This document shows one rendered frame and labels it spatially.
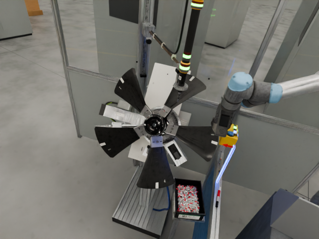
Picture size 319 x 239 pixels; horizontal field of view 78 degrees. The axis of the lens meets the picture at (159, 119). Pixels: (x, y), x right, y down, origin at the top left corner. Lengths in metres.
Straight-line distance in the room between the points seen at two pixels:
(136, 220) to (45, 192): 0.97
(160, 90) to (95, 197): 1.33
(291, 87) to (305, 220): 0.55
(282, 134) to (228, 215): 0.96
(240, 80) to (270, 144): 1.37
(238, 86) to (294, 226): 0.68
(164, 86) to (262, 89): 0.74
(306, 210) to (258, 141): 1.10
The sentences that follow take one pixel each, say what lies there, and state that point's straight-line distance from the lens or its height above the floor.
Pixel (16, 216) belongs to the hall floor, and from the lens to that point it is 2.35.
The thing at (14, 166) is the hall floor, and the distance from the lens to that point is 2.73.
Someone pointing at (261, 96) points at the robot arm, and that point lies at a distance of 0.82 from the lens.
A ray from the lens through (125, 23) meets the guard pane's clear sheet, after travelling 1.78.
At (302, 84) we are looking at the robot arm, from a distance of 1.04.
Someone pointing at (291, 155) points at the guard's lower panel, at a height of 0.67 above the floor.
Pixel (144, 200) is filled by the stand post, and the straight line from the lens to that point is 1.98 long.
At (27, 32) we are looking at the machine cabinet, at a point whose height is 0.10.
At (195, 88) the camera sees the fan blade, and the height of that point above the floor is 1.40.
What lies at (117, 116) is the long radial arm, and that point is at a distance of 1.31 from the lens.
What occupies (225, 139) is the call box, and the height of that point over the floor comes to 1.04.
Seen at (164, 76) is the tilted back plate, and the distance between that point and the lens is 1.41.
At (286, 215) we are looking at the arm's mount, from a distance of 1.09.
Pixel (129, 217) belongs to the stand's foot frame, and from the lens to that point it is 2.02.
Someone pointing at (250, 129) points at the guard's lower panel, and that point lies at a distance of 1.96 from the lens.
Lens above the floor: 1.91
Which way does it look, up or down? 38 degrees down
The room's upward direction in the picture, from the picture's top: 8 degrees clockwise
